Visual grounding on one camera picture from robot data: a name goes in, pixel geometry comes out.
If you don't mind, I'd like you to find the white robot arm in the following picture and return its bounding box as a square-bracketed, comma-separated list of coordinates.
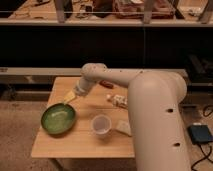
[73, 63, 191, 171]

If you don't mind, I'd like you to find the green ceramic bowl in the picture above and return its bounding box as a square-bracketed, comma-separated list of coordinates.
[41, 103, 76, 135]

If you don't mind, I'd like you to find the beige sponge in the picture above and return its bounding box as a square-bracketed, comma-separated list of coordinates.
[116, 120, 132, 136]

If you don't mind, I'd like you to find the clear plastic cup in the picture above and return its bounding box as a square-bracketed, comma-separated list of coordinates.
[91, 115, 112, 138]

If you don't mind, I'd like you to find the long shelf bench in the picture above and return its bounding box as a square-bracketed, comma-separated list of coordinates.
[0, 67, 187, 77]

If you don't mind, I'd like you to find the wooden table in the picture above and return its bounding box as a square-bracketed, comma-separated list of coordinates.
[31, 85, 134, 159]

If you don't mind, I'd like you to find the brown sausage toy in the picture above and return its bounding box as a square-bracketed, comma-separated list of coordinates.
[100, 80, 114, 89]

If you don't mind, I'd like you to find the black cable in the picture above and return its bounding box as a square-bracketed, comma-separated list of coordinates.
[191, 104, 213, 171]

